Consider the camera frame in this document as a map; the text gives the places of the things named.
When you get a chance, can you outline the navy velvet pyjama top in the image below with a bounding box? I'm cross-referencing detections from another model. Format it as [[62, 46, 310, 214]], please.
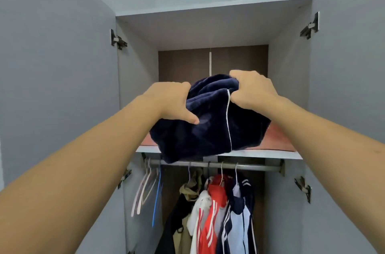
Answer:
[[149, 73, 272, 164]]

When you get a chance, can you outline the red and white jacket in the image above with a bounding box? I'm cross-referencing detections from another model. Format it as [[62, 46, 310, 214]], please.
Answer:
[[201, 173, 232, 254]]

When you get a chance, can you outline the person's right hand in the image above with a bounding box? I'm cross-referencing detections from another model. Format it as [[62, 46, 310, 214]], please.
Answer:
[[229, 69, 282, 115]]

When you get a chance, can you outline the white jacket with red stripes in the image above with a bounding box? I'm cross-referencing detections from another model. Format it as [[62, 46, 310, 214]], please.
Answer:
[[186, 179, 214, 254]]

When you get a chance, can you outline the person's left hand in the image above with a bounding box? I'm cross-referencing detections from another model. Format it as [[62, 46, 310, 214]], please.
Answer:
[[141, 81, 201, 125]]

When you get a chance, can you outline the metal hanging rod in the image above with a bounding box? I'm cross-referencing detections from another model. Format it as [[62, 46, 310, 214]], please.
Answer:
[[144, 159, 284, 172]]

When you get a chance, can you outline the person's left forearm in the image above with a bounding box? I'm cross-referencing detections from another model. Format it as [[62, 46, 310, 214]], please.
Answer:
[[0, 96, 163, 254]]

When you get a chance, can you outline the person's right forearm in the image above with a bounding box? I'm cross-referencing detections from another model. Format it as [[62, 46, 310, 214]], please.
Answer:
[[265, 97, 385, 254]]

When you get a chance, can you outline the white wardrobe shelf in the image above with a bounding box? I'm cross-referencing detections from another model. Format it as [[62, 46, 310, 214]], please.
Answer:
[[135, 121, 303, 160]]

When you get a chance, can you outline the row of coloured wire hangers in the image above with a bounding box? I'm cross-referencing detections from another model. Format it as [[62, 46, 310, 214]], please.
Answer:
[[131, 157, 164, 228]]

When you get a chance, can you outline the white wardrobe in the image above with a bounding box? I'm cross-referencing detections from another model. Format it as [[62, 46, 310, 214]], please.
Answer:
[[0, 0, 385, 254]]

